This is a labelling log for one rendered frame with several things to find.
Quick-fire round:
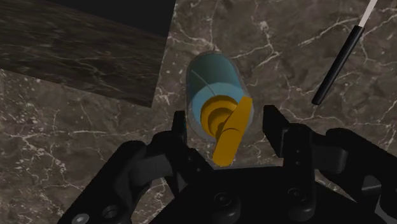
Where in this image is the black and white pen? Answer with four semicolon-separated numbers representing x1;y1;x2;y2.
311;0;379;106

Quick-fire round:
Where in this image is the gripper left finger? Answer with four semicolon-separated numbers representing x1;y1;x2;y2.
57;109;215;224

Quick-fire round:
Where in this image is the blue bottle with yellow pump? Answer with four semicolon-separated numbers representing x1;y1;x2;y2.
185;51;255;168

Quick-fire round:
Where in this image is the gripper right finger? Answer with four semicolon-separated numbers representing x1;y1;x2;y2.
262;104;397;224

